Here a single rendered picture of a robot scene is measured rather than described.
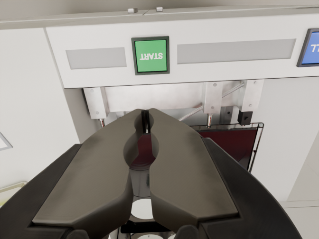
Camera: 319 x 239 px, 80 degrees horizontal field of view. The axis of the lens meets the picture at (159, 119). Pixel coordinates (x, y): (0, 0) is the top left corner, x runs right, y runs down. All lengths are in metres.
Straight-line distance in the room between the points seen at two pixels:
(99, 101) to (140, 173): 0.23
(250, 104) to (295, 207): 0.54
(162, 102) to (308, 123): 0.43
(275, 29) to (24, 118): 0.44
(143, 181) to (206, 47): 0.38
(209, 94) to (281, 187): 0.52
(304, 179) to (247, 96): 0.65
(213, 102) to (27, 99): 0.34
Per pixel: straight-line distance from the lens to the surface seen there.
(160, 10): 0.65
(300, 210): 0.90
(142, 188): 0.58
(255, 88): 0.43
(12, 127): 0.45
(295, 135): 0.68
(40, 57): 0.35
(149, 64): 0.31
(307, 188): 0.99
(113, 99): 0.43
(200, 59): 0.33
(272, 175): 0.77
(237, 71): 0.35
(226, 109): 0.50
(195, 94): 0.43
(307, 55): 0.39
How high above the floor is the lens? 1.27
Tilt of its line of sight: 59 degrees down
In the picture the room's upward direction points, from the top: 178 degrees clockwise
